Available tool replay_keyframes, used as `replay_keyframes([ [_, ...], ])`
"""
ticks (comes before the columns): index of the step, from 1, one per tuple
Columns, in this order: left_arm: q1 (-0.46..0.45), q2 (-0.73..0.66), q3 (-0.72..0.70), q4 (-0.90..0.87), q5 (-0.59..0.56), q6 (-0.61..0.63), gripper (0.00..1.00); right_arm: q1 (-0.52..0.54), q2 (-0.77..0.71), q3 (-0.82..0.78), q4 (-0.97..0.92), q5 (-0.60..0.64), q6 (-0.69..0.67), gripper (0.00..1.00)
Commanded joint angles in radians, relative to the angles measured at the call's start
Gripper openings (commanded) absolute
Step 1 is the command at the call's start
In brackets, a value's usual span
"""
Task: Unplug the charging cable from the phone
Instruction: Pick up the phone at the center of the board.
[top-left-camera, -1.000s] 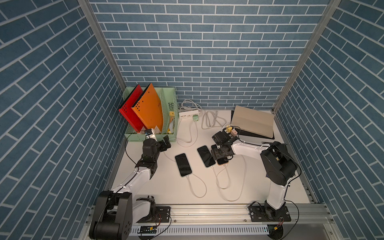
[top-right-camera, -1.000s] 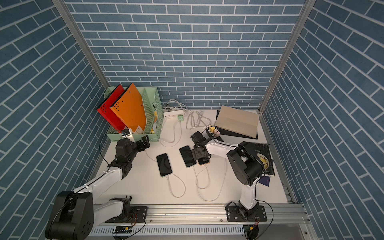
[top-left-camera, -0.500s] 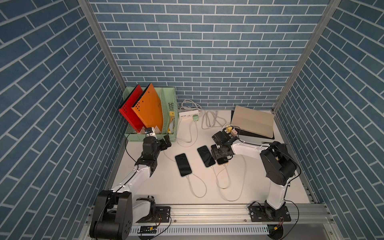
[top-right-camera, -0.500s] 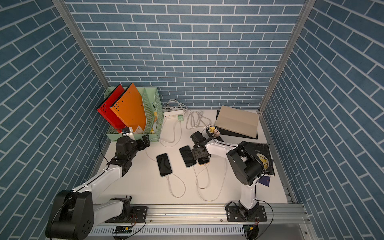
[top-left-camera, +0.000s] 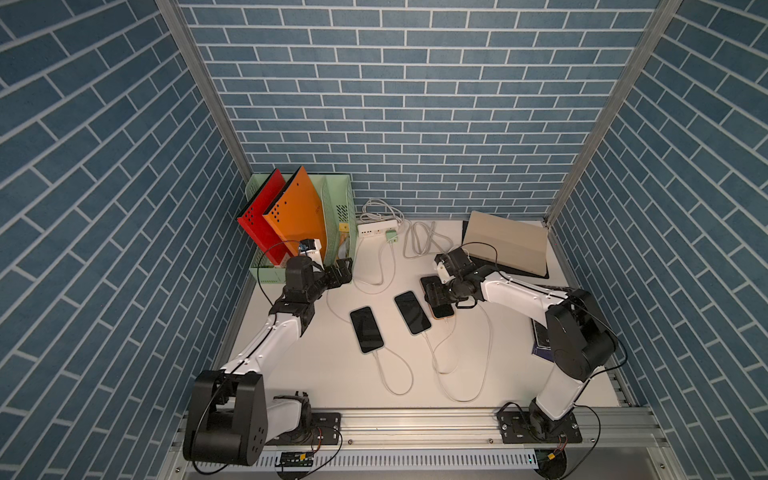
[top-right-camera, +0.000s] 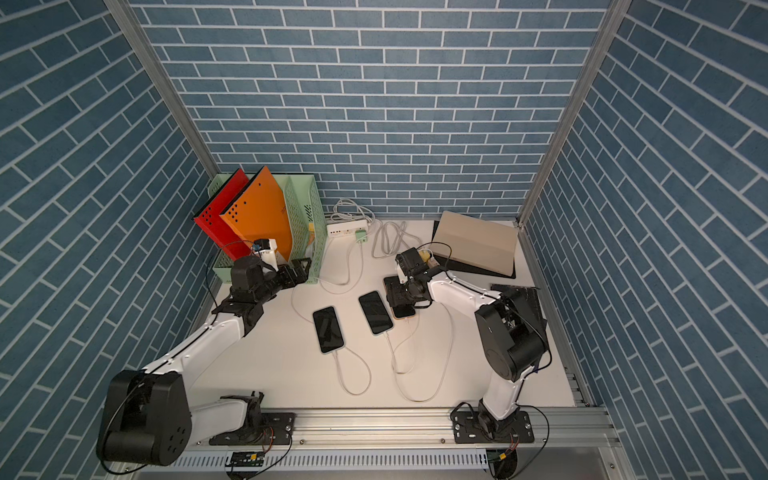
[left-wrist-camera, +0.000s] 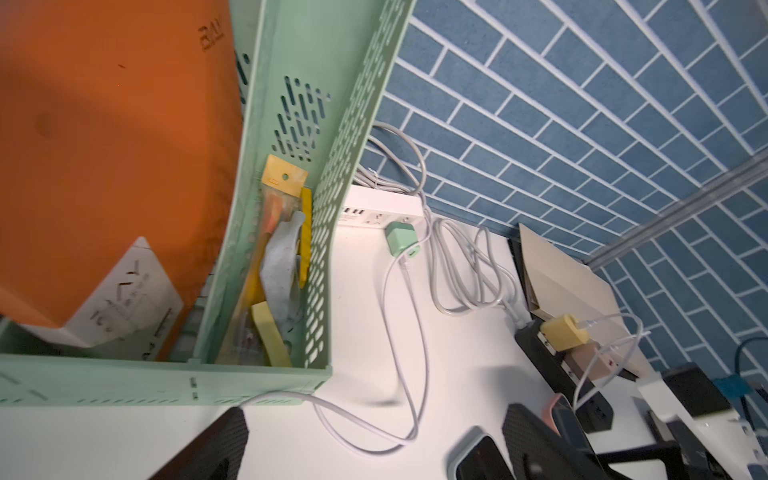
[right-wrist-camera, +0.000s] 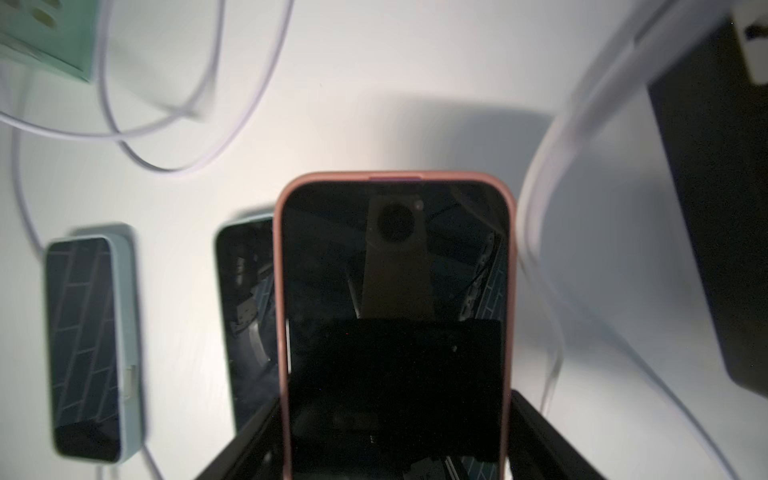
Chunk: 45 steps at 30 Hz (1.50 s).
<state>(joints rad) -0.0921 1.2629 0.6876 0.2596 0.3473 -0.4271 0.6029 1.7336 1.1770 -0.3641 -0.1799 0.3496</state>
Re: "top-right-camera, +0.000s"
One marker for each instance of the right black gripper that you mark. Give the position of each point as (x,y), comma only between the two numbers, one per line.
(393,294)

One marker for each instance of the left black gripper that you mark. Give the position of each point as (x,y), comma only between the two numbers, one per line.
(300,276)

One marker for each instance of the phone pink case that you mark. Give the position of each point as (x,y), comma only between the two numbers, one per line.
(403,311)

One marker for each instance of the phone green case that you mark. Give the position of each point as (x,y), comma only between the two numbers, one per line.
(375,312)

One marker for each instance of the phone blue case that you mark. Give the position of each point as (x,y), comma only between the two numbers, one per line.
(328,330)

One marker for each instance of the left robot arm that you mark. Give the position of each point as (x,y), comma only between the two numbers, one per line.
(147,418)

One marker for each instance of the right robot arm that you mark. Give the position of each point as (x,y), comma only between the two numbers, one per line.
(510,323)

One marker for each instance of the orange file folder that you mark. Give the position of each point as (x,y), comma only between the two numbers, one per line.
(260,212)

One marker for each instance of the white power strip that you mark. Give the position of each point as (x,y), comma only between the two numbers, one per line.
(341,229)

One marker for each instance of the green plastic file basket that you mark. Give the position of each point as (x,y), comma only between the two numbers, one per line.
(307,223)

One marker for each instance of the red file folder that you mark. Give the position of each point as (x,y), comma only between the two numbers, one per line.
(210,221)

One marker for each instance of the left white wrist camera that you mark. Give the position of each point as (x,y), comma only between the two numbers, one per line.
(266,251)

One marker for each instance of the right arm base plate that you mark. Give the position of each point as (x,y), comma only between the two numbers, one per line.
(468,428)

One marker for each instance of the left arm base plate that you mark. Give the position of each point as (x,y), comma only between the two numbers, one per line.
(271,429)

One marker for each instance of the aluminium front rail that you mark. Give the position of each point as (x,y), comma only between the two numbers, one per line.
(431,428)

